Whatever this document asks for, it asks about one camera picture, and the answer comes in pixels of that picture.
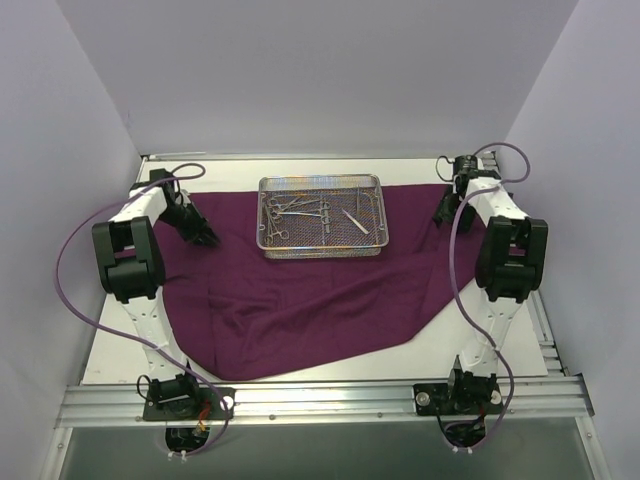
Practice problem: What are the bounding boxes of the purple cloth wrap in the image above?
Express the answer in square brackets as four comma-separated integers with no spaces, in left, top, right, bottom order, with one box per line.
[154,185,484,381]

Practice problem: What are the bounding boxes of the steel tweezers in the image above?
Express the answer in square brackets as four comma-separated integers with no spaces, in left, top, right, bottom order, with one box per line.
[342,209,370,235]

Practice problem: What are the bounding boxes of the steel forceps lower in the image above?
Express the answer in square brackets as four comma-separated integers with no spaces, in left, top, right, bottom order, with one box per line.
[264,222,290,246]

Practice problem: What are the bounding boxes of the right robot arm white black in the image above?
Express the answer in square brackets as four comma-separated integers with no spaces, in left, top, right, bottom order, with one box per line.
[433,155,548,413]

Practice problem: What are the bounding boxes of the metal mesh instrument tray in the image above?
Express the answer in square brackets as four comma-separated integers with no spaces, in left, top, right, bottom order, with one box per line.
[256,174,389,260]

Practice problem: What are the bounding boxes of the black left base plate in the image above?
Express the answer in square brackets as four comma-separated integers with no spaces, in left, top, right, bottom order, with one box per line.
[142,387,236,422]

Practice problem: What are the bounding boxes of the steel scissors middle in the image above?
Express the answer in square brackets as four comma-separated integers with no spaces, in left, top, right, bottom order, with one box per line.
[271,210,325,220]

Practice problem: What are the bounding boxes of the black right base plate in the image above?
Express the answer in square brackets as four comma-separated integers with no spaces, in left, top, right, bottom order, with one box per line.
[412,382,503,417]

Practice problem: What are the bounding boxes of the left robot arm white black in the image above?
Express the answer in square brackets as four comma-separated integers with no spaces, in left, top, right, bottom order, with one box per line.
[91,169,219,420]

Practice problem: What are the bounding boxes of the steel forceps upper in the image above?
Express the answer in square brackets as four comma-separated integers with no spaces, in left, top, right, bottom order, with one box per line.
[267,197,319,212]

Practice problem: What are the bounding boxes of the aluminium front rail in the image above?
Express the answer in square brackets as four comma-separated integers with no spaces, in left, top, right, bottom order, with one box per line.
[55,376,594,428]

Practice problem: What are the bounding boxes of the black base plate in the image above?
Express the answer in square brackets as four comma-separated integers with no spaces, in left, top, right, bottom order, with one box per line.
[412,382,503,417]
[142,387,236,422]

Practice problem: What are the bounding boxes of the steel forceps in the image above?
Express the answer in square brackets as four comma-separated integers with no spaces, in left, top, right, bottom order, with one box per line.
[264,222,290,246]
[267,197,319,212]

